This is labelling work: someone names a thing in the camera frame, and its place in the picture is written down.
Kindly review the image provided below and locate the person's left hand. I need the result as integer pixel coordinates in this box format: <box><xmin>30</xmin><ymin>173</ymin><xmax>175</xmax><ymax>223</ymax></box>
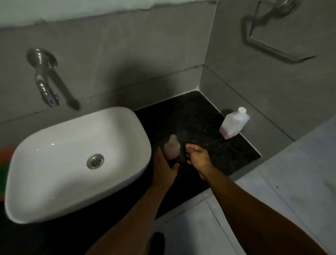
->
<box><xmin>152</xmin><ymin>147</ymin><xmax>180</xmax><ymax>188</ymax></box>

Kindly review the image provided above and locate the person's right hand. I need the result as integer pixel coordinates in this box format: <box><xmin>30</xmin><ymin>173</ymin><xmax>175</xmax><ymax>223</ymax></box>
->
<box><xmin>185</xmin><ymin>143</ymin><xmax>215</xmax><ymax>181</ymax></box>

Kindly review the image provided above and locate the person's left forearm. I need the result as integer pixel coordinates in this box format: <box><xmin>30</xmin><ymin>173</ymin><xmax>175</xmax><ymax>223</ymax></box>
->
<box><xmin>86</xmin><ymin>182</ymin><xmax>171</xmax><ymax>255</ymax></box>

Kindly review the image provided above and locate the person's right forearm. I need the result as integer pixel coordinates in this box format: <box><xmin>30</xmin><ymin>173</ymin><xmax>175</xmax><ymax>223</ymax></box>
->
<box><xmin>205</xmin><ymin>166</ymin><xmax>329</xmax><ymax>255</ymax></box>

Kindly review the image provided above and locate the pink soap dispenser bottle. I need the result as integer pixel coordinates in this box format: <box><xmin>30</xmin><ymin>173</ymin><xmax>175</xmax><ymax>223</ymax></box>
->
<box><xmin>164</xmin><ymin>135</ymin><xmax>181</xmax><ymax>160</ymax></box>

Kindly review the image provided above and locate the white plastic bottle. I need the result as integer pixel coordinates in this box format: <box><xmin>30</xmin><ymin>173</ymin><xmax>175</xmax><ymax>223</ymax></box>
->
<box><xmin>219</xmin><ymin>107</ymin><xmax>250</xmax><ymax>140</ymax></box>

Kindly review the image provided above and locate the dark shoe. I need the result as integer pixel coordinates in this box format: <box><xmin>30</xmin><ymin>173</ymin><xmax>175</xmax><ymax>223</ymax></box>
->
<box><xmin>147</xmin><ymin>232</ymin><xmax>166</xmax><ymax>255</ymax></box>

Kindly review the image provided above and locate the metal sink drain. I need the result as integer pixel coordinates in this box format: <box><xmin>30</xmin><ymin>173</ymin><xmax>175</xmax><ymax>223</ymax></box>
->
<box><xmin>87</xmin><ymin>154</ymin><xmax>104</xmax><ymax>170</ymax></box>

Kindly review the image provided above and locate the white ceramic sink basin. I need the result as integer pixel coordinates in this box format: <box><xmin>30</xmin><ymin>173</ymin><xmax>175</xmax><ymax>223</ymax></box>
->
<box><xmin>4</xmin><ymin>106</ymin><xmax>152</xmax><ymax>224</ymax></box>

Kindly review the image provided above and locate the red and green plastic item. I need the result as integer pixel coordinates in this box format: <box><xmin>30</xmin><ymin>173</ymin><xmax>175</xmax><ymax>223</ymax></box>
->
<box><xmin>0</xmin><ymin>148</ymin><xmax>16</xmax><ymax>196</ymax></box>

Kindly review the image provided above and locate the chrome towel ring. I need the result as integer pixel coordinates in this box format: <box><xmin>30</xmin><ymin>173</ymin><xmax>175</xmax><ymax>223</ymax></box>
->
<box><xmin>248</xmin><ymin>0</ymin><xmax>318</xmax><ymax>63</ymax></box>

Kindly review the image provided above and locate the chrome wall faucet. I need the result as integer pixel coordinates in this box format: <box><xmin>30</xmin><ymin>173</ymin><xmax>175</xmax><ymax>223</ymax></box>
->
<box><xmin>26</xmin><ymin>48</ymin><xmax>60</xmax><ymax>107</ymax></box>

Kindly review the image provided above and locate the wall mirror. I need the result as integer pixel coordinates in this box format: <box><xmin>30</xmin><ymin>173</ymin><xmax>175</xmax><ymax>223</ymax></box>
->
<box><xmin>0</xmin><ymin>0</ymin><xmax>218</xmax><ymax>28</ymax></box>

